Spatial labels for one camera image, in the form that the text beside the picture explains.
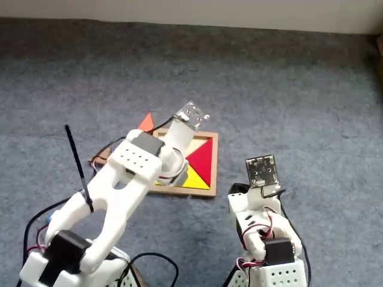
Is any red triangle tangram piece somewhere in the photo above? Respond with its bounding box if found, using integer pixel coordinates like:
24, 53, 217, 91
185, 137, 214, 188

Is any square wooden tray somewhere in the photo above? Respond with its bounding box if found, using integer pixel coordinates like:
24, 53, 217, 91
148, 129, 220, 199

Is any yellow triangle tangram piece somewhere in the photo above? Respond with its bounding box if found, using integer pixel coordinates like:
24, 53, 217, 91
154, 165, 211, 191

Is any orange tangram piece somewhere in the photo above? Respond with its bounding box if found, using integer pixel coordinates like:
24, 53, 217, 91
137, 112, 155, 133

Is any brown triangle tangram piece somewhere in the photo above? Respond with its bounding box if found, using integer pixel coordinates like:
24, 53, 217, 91
87, 146, 114, 167

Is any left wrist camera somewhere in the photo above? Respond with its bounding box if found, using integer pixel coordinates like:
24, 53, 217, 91
174, 100, 211, 132

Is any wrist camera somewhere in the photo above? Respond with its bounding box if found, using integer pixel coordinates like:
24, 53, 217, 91
245, 154, 281, 190
174, 100, 211, 132

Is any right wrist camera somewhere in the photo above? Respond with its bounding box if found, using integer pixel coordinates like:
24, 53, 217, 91
245, 154, 281, 190

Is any black cable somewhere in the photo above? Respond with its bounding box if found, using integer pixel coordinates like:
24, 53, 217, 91
118, 252, 180, 287
262, 188, 313, 287
16, 199, 70, 287

